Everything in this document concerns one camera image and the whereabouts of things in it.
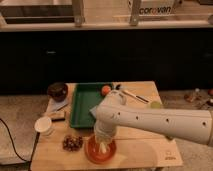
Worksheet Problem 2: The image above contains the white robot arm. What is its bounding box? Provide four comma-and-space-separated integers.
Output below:
90, 90, 213, 147

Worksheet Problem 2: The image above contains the white lidded jar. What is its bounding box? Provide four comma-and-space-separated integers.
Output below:
34, 116, 53, 136

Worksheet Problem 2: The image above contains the dark brown bowl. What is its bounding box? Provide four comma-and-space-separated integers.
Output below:
47, 82, 68, 102

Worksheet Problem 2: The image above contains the black cable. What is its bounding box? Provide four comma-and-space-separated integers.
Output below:
0, 118, 40, 164

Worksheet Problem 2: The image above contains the white corovan box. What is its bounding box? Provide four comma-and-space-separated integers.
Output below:
127, 0, 178, 17

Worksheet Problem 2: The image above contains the green tray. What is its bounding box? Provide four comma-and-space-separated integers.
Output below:
70, 82, 113, 129

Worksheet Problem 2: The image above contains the wooden block sponge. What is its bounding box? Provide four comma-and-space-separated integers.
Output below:
44, 111, 66, 121

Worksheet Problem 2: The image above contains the red bowl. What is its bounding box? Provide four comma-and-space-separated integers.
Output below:
84, 135, 116, 164

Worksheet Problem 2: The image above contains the green round fruit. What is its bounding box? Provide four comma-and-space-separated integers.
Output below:
150, 101, 163, 109

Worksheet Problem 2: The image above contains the orange fruit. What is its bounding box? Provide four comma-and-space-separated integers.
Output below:
101, 85, 111, 96

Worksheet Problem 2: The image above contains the yellow banana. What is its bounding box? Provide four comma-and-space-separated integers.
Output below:
99, 142, 108, 154

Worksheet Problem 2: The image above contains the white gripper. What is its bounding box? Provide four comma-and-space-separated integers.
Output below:
94, 121, 117, 145

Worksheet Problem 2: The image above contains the black handled spoon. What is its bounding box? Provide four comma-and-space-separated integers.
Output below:
115, 84, 149, 104

